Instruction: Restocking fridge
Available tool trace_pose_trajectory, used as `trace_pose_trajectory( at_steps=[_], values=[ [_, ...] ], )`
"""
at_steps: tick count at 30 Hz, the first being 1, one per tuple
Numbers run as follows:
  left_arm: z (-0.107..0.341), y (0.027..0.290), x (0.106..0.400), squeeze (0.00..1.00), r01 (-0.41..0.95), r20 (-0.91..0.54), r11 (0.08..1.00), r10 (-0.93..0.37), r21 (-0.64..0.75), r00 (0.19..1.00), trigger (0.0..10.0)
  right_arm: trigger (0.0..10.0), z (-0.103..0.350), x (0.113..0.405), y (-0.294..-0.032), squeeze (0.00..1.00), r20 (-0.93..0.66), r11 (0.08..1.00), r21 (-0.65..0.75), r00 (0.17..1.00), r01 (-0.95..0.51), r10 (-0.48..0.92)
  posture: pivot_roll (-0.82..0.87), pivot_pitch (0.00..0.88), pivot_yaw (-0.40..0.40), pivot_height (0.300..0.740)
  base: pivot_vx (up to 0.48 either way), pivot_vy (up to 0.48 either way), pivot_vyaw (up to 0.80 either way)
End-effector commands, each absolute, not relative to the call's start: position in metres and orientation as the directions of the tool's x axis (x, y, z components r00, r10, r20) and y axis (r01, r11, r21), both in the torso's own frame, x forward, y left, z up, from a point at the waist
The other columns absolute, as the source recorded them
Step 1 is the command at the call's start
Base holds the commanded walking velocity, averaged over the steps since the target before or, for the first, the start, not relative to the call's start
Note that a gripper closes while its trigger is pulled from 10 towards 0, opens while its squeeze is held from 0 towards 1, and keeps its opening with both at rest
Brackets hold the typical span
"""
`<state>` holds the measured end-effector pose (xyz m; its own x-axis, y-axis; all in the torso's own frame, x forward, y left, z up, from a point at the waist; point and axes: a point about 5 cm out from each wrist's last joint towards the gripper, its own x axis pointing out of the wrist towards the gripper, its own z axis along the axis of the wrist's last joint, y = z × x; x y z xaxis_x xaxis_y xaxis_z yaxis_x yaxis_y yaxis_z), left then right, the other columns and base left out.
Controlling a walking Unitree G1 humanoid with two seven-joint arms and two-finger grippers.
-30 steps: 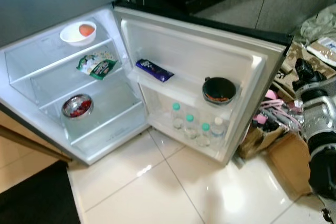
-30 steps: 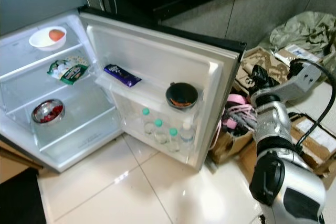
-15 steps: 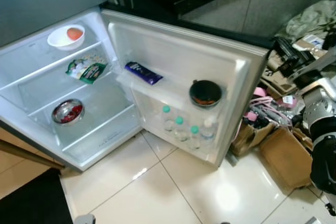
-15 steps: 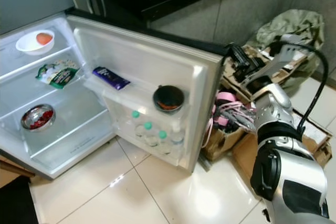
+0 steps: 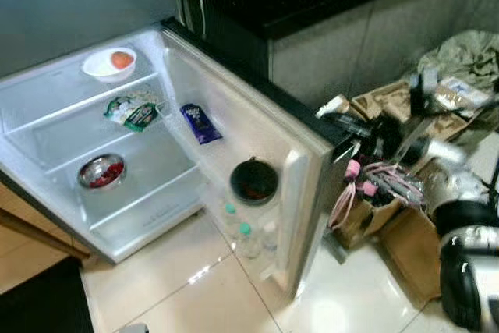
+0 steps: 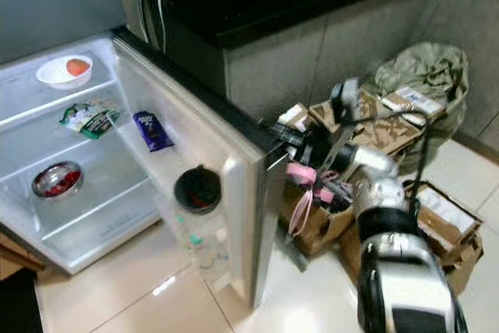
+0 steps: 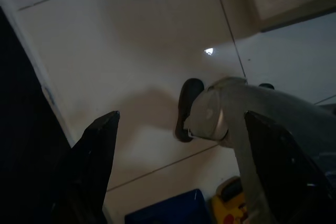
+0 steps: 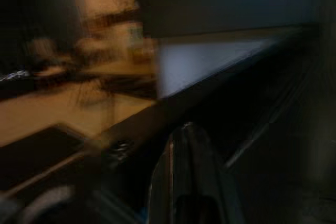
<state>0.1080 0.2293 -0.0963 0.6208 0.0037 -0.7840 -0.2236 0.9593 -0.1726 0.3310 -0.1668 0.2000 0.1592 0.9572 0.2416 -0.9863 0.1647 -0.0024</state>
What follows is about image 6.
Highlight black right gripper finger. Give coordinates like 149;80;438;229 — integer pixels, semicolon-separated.
269;119;319;136
277;132;320;151

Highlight green seasoning pouch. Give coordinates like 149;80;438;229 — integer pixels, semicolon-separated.
58;99;122;140

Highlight open fridge door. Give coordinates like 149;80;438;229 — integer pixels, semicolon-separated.
111;27;289;309

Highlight glass fridge shelf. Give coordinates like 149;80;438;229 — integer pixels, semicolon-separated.
4;95;145;187
0;44;118;147

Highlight pink plastic item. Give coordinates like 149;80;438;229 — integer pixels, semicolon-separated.
287;163;334;205

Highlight printed cardboard box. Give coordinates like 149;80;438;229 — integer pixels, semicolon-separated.
308;87;426;154

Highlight grey kitchen cabinet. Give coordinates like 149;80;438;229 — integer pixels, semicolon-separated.
222;0;499;143

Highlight brown paper bag with items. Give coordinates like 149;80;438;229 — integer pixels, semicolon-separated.
281;165;359;256

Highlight white labelled package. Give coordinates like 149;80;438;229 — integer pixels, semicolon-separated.
382;87;449;123

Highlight plain brown paper bag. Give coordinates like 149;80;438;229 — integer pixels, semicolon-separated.
339;224;367;279

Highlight black kitchen counter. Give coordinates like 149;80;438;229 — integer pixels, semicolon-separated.
129;0;499;47

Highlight clear bottle with white cap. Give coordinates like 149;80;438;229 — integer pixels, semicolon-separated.
212;228;231;264

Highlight purple chocolate bar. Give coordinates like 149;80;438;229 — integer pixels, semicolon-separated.
133;111;174;153

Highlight clear bottle with green cap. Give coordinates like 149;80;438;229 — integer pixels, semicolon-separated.
175;216;192;244
187;233;213;271

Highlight steel bowl with red wrappers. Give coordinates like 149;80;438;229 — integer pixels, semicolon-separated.
32;161;83;199

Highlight white bowl with orange fruit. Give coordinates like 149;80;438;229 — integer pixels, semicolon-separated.
36;55;94;90

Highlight black floor mat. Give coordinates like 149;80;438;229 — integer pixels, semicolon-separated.
0;269;44;333

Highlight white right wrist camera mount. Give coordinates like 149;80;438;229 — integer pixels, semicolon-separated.
330;77;363;125

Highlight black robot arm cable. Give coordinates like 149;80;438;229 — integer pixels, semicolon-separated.
355;111;437;201

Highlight black pot with handle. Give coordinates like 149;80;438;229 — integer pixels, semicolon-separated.
173;165;223;215

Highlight white cable with teal plug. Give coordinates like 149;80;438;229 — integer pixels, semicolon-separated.
154;0;174;53

